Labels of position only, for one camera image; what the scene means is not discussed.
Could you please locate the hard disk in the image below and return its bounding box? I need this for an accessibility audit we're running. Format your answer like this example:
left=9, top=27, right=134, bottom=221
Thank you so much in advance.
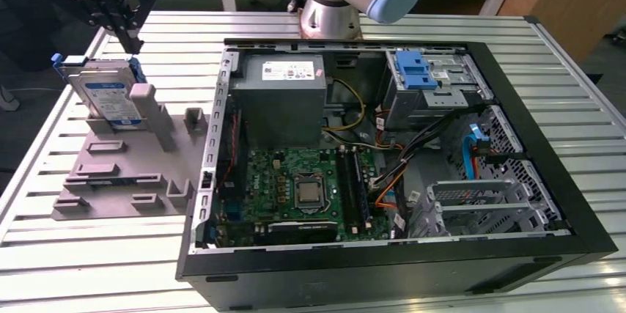
left=49, top=54, right=148, bottom=130

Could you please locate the metal disk bay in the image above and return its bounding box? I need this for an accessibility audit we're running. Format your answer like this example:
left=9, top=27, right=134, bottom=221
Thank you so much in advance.
left=409, top=179, right=547, bottom=239

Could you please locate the grey power supply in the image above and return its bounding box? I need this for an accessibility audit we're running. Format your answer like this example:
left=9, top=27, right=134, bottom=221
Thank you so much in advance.
left=228, top=52, right=327, bottom=149

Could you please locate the grey parts rack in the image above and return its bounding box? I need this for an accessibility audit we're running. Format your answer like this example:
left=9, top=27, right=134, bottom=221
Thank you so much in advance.
left=51, top=84, right=212, bottom=221

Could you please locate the green motherboard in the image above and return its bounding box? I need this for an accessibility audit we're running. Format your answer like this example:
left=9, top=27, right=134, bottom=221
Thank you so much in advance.
left=214, top=146, right=392, bottom=246

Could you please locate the blue plastic latch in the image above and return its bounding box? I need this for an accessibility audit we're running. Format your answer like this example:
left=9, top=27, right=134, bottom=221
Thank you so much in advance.
left=396, top=51, right=441, bottom=90

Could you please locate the silver CPU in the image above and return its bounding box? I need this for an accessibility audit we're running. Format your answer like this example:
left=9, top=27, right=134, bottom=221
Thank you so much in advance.
left=296, top=182, right=322, bottom=203

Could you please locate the metal drive cage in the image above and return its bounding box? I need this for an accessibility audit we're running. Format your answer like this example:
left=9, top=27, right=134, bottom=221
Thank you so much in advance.
left=383, top=48, right=494, bottom=131

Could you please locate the CPU socket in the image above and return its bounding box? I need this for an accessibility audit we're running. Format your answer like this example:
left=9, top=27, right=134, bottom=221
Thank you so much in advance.
left=291, top=172, right=327, bottom=216

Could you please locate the black graphics card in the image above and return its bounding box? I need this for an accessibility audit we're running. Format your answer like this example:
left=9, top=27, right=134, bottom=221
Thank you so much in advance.
left=254, top=219, right=339, bottom=245

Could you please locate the black PC case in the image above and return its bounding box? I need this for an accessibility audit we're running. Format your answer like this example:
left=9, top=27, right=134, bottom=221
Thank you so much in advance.
left=174, top=37, right=618, bottom=312

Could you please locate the wooden cabinet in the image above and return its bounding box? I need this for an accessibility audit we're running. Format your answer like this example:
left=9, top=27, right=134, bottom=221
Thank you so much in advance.
left=501, top=0, right=626, bottom=63

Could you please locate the yellow wire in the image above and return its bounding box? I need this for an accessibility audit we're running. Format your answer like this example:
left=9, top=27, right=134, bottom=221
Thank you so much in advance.
left=324, top=77, right=367, bottom=133

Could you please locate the black wire bundle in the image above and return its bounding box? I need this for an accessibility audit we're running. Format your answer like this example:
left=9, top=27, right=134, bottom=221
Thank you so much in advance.
left=398, top=113, right=470, bottom=162

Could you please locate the orange red power wire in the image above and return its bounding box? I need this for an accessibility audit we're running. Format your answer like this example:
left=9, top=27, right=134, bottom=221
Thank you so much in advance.
left=374, top=186, right=400, bottom=215

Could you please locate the blue SATA wire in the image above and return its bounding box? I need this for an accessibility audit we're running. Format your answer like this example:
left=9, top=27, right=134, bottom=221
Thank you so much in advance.
left=461, top=125, right=493, bottom=182

